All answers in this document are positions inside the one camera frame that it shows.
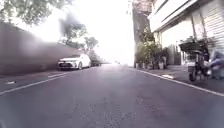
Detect building with roller shutters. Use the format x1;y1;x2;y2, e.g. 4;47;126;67
148;0;224;66

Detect tall building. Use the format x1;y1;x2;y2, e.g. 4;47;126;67
131;0;156;68

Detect parked scooter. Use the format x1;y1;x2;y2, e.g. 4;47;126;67
178;39;212;83
207;49;224;81

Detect long grey wall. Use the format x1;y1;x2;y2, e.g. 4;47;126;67
0;21;88;76

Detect potted plants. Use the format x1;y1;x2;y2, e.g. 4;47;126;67
134;41;170;71

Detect grey asphalt road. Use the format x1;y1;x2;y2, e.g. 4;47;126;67
0;63;224;128

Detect row of trees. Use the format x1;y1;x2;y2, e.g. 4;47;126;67
0;0;100;53

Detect white car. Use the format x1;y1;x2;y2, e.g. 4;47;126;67
57;53;92;71

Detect dark car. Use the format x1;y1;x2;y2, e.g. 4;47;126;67
89;59;102;67

